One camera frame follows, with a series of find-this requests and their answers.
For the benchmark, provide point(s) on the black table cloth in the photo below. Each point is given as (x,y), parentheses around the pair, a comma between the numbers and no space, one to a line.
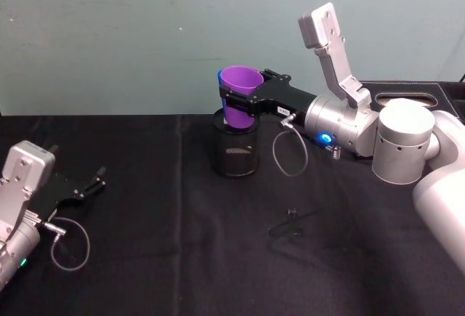
(181,258)

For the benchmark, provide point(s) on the purple plastic cup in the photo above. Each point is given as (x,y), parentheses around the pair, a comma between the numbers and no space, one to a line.
(239,80)

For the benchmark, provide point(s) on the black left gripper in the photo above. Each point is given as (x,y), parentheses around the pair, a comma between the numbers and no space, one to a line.
(60,192)

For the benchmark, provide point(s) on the black mesh pen holder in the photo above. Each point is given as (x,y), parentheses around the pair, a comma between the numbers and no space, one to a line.
(234,156)

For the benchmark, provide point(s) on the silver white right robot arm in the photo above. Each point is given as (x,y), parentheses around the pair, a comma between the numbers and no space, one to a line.
(403,130)

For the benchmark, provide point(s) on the black box with oval opening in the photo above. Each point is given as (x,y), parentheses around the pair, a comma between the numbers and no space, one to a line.
(399,89)

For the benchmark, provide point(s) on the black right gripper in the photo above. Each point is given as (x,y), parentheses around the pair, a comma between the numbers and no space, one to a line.
(279,97)

